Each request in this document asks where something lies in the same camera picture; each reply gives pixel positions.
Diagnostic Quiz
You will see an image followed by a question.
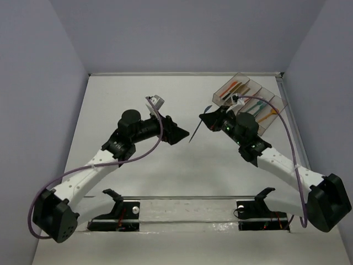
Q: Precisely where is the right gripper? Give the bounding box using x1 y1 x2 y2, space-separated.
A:
201 104 244 146

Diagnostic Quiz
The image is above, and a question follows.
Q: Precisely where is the blue spoon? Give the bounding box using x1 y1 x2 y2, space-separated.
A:
189 105 212 143

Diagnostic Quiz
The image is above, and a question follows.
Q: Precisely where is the orange plastic knife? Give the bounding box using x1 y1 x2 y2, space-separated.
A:
220 81 238 98

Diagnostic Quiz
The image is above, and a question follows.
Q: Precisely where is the gold knife dark handle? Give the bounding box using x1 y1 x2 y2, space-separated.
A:
222 82 243 100

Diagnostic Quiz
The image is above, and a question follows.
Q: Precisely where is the teal fork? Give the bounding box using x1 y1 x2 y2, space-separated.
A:
247 101 267 118
245 100 266 116

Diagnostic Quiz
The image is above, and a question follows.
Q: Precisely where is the orange spoon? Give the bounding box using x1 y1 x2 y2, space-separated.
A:
258 108 278 123

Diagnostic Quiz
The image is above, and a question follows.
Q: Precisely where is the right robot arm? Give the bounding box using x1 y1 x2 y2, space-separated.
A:
199 106 352 232

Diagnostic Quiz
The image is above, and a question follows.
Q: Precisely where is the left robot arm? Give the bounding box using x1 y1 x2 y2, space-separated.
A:
28 109 189 243

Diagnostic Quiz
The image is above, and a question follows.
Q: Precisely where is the clear compartment organizer box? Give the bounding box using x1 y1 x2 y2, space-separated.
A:
212 73 287 136

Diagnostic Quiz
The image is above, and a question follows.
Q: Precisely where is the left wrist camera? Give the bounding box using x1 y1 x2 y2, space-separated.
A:
146 95 165 116

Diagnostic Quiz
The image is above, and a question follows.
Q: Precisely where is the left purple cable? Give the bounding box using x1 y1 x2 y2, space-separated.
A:
28 96 163 240

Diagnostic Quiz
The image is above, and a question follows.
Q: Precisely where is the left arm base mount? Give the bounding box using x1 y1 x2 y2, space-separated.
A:
87 189 140 232

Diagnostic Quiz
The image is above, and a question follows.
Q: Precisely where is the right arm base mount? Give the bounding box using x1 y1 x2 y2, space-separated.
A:
233 200 290 231

